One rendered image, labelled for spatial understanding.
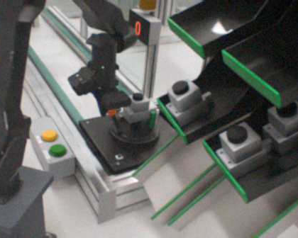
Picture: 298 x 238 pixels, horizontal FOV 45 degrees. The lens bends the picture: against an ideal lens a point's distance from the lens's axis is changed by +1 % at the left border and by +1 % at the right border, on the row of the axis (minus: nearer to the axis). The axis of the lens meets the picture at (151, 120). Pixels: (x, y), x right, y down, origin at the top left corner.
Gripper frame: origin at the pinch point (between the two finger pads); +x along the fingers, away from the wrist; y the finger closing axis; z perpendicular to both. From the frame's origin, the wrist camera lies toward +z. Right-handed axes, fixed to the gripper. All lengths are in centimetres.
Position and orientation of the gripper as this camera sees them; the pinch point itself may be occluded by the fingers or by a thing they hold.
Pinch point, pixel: (103, 104)
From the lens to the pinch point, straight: 90.9
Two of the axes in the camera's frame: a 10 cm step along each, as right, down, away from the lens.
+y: 5.0, 5.1, -7.0
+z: -8.6, 2.1, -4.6
